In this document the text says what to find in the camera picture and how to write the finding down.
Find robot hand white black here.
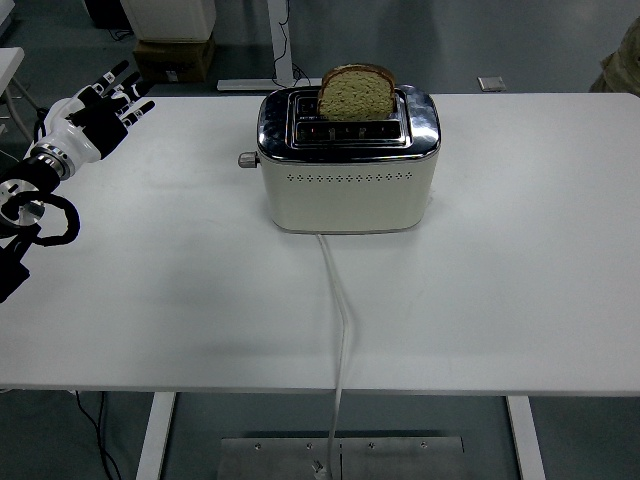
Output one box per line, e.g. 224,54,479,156
33,60,157,167

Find cream toaster with chrome top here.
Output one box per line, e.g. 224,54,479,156
256,83,443,235

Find brown cardboard box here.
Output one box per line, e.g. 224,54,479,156
131,34,217,84

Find black box on floor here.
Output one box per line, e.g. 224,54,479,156
84,0,133,31

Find white appliance housing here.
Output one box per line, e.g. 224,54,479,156
121,0,219,43

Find white desk leg with foot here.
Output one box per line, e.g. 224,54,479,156
216,0,322,93

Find brown bread slice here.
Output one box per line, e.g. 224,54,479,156
317,63,397,122

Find white table leg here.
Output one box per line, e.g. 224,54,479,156
135,392,178,480
505,396,547,480

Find grey metal plate with screws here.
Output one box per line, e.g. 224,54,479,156
221,436,465,480

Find person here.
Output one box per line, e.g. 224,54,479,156
589,18,640,94

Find black cable by desk leg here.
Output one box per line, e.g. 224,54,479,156
272,0,310,87

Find thin black floor cable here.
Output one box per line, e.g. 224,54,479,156
96,391,109,451
74,391,122,480

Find white toaster power cord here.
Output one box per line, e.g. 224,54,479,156
309,232,355,480

